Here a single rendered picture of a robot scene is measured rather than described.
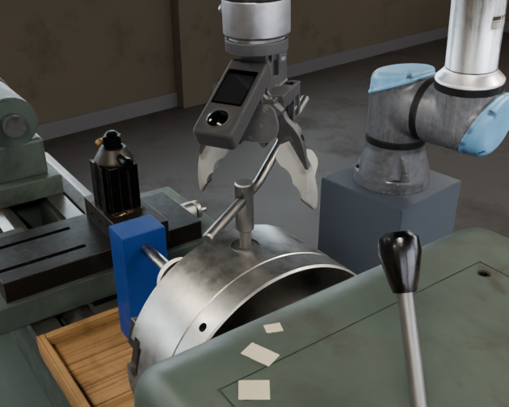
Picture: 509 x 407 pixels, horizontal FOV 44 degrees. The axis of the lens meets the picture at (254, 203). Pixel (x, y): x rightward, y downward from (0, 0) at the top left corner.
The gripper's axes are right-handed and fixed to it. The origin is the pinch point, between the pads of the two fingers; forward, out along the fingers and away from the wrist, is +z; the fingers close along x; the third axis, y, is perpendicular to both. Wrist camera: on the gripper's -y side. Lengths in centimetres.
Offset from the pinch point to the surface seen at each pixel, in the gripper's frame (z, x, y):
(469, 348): 2.4, -27.1, -15.5
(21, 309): 36, 52, 9
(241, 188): -4.2, -0.3, -4.4
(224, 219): -3.0, -0.4, -9.7
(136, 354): 16.0, 10.8, -13.8
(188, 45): 84, 208, 376
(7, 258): 30, 60, 15
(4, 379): 73, 77, 21
